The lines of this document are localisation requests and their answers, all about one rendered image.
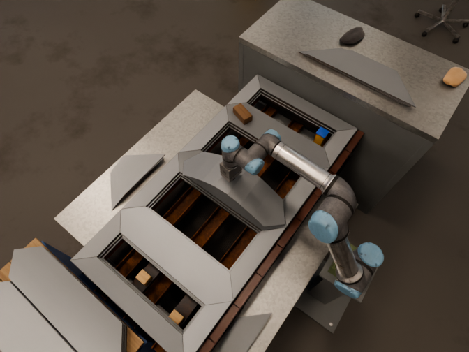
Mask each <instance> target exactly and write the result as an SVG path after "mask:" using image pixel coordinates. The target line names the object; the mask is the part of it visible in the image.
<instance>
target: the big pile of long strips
mask: <svg viewBox="0 0 469 352"><path fill-rule="evenodd" d="M8 277H9V279H10V280H11V281H3V282H0V350H1V351H2V352H126V350H127V325H126V324H125V323H123V322H122V321H121V320H120V319H119V318H118V317H117V316H116V315H115V314H114V313H113V312H112V311H111V310H110V309H109V308H108V307H107V306H105V305H104V304H103V303H102V302H101V301H100V300H99V299H98V298H97V297H96V296H95V295H94V294H93V293H92V292H91V291H90V290H89V289H88V288H87V287H86V286H85V285H84V284H83V283H82V282H81V281H80V280H79V279H78V278H77V277H76V276H75V275H74V274H73V273H72V272H70V271H69V270H68V269H67V268H66V267H65V266H64V265H63V264H62V263H61V262H60V261H59V260H58V259H57V258H56V257H55V256H54V255H52V254H51V253H50V252H49V251H48V250H47V249H46V248H45V247H43V246H39V247H29V248H23V249H14V251H13V258H12V262H11V266H10V272H9V276H8Z"/></svg>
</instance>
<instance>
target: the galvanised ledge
mask: <svg viewBox="0 0 469 352"><path fill-rule="evenodd" d="M325 198H326V196H325V195H322V196H321V197H320V199H319V201H318V202H317V203H316V204H315V206H314V208H313V209H312V210H311V212H310V213H309V214H308V216H307V217H306V219H305V220H304V222H303V223H302V225H301V226H300V227H299V229H298V230H297V232H296V233H295V235H294V237H293V238H292V240H291V241H290V243H289V244H287V246H286V247H285V248H284V250H283V251H282V253H281V255H280V256H279V257H278V258H277V260H276V262H275V263H274V264H273V265H272V267H271V268H270V270H269V271H268V273H267V274H266V275H265V277H264V279H263V280H262V281H261V282H260V284H259V286H258V287H257V288H256V290H255V291H254V292H253V294H252V296H251V297H250V298H249V299H248V301H247V303H246V304H245V305H244V308H243V309H242V311H241V312H240V314H239V315H237V317H236V318H235V320H234V321H233V322H232V324H231V325H230V327H229V328H228V329H227V331H226V332H225V334H224V335H223V336H222V338H221V340H220V341H219V342H218V343H217V345H216V346H215V348H214V350H213V351H212V352H219V347H218V346H219V344H220V343H221V342H222V341H223V338H224V336H225V335H226V334H227V332H228V331H229V329H230V328H231V327H232V325H233V324H234V322H235V321H236V320H237V319H238V318H239V317H243V316H253V315H258V314H268V313H272V314H271V316H270V317H269V319H268V320H267V322H266V323H265V325H264V326H263V328H262V329H261V331H260V332H259V334H258V335H257V337H256V338H255V340H254V341H253V343H252V344H251V345H250V347H249V348H248V350H247V352H265V350H266V349H267V347H268V346H269V344H270V342H271V341H272V339H273V338H274V336H275V334H276V333H277V332H278V330H279V328H280V327H281V325H282V324H283V322H284V320H285V319H286V317H287V316H288V314H289V313H290V311H291V309H292V308H293V307H294V305H295V303H296V301H297V300H298V299H299V297H300V295H301V294H302V292H303V291H304V289H305V288H306V286H307V284H308V283H309V281H310V280H311V278H312V276H313V275H314V274H315V271H316V270H317V269H318V267H319V266H320V264H321V262H322V261H323V259H324V258H325V256H326V255H327V253H328V251H329V248H328V246H327V244H326V243H324V242H321V241H319V240H318V239H316V238H315V235H313V234H312V233H311V232H310V230H309V227H308V222H309V219H310V218H311V216H312V214H313V213H314V212H315V211H316V210H317V209H318V208H319V206H320V205H321V203H322V202H323V201H324V199H325Z"/></svg>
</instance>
